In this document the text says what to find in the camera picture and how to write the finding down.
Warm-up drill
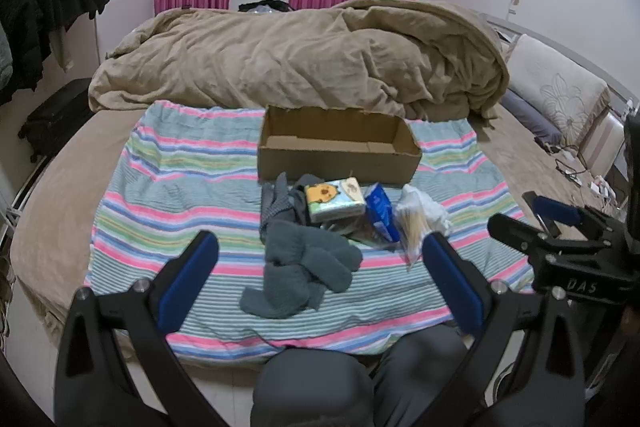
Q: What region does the person's leg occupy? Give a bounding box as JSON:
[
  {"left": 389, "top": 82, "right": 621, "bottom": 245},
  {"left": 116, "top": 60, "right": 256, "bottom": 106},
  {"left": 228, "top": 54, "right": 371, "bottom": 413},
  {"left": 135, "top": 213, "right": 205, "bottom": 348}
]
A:
[
  {"left": 250, "top": 347, "right": 376, "bottom": 427},
  {"left": 372, "top": 323, "right": 476, "bottom": 427}
]

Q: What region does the striped blanket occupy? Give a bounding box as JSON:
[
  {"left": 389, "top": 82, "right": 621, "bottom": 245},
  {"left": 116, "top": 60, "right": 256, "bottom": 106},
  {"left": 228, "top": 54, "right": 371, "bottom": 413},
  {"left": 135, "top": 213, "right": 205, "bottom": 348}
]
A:
[{"left": 84, "top": 101, "right": 536, "bottom": 364}]

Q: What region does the clear plastic wrapper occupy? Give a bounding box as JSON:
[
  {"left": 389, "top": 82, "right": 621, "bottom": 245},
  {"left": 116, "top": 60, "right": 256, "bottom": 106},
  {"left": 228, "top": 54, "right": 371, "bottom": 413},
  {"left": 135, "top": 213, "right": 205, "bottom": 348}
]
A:
[{"left": 325, "top": 219, "right": 398, "bottom": 250}]

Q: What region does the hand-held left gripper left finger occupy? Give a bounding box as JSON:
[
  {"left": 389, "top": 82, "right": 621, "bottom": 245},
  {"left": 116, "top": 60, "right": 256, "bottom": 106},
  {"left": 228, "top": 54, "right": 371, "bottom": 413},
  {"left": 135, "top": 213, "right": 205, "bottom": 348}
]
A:
[{"left": 54, "top": 229, "right": 231, "bottom": 427}]

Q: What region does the black charging cable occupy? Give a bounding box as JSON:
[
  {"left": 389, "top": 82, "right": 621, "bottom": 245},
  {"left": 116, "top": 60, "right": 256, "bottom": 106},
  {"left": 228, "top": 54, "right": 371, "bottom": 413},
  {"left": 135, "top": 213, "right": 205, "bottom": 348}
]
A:
[{"left": 547, "top": 144, "right": 591, "bottom": 182}]

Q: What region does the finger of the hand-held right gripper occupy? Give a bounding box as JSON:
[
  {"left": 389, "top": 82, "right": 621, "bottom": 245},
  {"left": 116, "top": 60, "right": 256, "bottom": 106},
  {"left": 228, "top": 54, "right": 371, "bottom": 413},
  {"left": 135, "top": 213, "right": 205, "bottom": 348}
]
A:
[
  {"left": 522, "top": 191, "right": 586, "bottom": 239},
  {"left": 487, "top": 213, "right": 553, "bottom": 260}
]

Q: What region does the brown cardboard box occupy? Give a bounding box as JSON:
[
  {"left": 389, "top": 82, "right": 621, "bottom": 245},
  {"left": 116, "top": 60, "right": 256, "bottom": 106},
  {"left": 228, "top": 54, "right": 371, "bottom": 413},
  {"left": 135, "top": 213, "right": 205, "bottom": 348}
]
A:
[{"left": 256, "top": 105, "right": 423, "bottom": 186}]

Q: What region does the white charger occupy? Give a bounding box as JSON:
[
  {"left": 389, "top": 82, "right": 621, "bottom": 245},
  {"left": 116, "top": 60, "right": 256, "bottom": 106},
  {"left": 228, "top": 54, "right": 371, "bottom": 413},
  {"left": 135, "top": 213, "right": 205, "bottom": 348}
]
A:
[{"left": 590, "top": 177, "right": 618, "bottom": 202}]

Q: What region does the cartoon print tissue packet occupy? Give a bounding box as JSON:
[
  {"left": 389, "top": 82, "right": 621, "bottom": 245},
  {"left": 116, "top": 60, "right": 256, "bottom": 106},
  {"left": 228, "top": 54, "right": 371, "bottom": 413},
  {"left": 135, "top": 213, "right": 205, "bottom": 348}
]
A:
[{"left": 304, "top": 177, "right": 368, "bottom": 224}]

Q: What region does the beige duvet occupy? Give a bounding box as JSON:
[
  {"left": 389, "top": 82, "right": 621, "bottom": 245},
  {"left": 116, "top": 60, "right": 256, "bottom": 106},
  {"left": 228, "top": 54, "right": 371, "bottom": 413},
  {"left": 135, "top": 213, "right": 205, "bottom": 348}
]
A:
[{"left": 89, "top": 0, "right": 510, "bottom": 122}]

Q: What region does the black item behind duvet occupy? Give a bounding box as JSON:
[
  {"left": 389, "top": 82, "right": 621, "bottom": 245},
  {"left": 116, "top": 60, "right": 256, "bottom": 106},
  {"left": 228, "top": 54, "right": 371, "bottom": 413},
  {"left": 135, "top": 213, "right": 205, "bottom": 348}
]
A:
[{"left": 237, "top": 0, "right": 292, "bottom": 14}]

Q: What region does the white floral pillow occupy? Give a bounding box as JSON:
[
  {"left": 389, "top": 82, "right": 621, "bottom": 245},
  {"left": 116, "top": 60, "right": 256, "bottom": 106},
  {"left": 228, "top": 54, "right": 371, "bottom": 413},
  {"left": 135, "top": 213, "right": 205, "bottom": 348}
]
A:
[{"left": 505, "top": 34, "right": 611, "bottom": 148}]

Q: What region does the bed with tan sheet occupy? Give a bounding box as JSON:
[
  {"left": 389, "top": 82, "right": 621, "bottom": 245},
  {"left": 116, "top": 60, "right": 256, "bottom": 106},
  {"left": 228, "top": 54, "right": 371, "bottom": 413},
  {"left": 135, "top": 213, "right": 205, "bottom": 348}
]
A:
[{"left": 10, "top": 104, "right": 601, "bottom": 343}]

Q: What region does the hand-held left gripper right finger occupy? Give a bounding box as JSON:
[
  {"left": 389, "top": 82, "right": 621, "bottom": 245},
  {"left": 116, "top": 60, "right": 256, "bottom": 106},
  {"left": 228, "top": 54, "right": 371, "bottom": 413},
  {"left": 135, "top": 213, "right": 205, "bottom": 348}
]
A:
[{"left": 421, "top": 232, "right": 588, "bottom": 427}]

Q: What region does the black suitcase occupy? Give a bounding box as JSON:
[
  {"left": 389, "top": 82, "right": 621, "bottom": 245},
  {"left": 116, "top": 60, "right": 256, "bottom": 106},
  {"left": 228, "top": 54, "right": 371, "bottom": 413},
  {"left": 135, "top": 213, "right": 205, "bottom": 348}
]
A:
[{"left": 19, "top": 78, "right": 96, "bottom": 162}]

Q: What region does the blue packet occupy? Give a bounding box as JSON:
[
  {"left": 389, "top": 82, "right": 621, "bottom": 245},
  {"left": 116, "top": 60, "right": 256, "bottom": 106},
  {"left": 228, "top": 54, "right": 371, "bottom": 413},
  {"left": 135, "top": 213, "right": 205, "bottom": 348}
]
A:
[{"left": 364, "top": 184, "right": 403, "bottom": 243}]

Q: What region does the dark grey patterned cloth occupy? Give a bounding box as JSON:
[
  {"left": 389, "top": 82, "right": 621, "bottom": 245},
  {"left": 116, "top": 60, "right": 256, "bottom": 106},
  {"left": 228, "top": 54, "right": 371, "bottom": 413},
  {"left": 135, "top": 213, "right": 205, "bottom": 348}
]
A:
[{"left": 260, "top": 172, "right": 313, "bottom": 233}]

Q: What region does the person's left leg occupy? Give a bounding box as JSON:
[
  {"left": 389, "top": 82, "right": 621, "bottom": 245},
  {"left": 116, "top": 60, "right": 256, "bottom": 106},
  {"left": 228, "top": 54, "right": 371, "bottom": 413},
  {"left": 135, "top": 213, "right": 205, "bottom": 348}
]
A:
[{"left": 250, "top": 347, "right": 376, "bottom": 427}]

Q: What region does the person's right leg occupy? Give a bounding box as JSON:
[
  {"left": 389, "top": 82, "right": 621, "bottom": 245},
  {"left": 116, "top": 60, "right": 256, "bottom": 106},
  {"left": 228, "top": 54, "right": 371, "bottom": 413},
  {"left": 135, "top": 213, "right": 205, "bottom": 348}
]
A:
[{"left": 372, "top": 323, "right": 476, "bottom": 427}]

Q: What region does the grey pillow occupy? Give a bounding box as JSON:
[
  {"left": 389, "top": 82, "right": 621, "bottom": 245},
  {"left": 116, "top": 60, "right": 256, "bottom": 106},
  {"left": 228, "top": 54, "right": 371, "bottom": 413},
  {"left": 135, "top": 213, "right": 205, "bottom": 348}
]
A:
[{"left": 500, "top": 89, "right": 563, "bottom": 145}]

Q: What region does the striped cushion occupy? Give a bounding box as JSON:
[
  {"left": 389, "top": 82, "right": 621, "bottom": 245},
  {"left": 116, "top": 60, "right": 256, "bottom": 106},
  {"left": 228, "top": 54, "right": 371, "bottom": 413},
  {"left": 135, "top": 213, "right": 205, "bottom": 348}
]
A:
[{"left": 580, "top": 107, "right": 628, "bottom": 178}]

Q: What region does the clear bag of cotton swabs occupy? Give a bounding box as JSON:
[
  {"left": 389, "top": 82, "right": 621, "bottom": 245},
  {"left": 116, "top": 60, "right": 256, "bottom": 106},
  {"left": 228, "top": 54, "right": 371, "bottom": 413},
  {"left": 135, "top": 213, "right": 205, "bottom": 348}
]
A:
[{"left": 395, "top": 184, "right": 453, "bottom": 265}]

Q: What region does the metal bed headboard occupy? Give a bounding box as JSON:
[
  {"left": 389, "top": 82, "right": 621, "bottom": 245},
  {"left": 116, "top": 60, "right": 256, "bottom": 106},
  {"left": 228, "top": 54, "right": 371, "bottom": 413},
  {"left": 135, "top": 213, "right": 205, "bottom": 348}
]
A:
[{"left": 480, "top": 14, "right": 640, "bottom": 118}]

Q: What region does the grey fuzzy sock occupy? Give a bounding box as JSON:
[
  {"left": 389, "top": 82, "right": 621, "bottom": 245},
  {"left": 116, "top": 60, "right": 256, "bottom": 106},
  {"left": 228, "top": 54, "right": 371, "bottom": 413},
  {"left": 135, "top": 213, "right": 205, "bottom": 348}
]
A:
[
  {"left": 239, "top": 264, "right": 326, "bottom": 320},
  {"left": 265, "top": 223, "right": 363, "bottom": 293}
]

